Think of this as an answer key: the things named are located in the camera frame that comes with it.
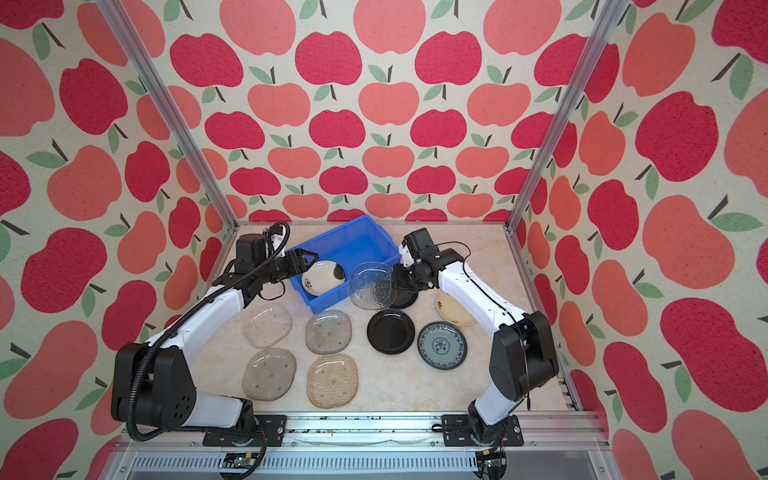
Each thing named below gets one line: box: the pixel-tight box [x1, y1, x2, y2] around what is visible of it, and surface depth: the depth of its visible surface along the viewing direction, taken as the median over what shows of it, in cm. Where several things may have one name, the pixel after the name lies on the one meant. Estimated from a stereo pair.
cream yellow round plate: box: [436, 290, 477, 326], surface depth 95 cm
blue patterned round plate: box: [417, 321, 468, 370], surface depth 90 cm
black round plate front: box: [367, 309, 416, 355], surface depth 92 cm
